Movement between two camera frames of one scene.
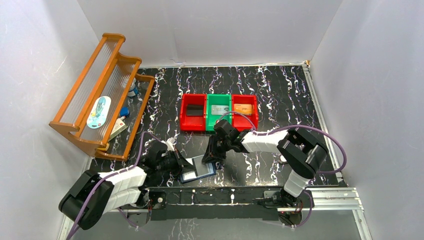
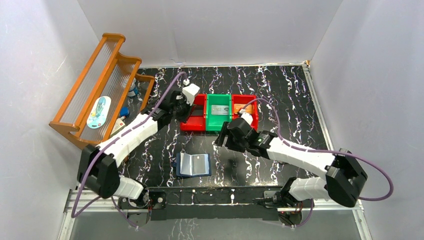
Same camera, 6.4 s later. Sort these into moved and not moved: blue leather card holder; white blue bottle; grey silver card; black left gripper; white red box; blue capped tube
Moved: black left gripper; blue leather card holder
Not moved: white blue bottle; grey silver card; blue capped tube; white red box
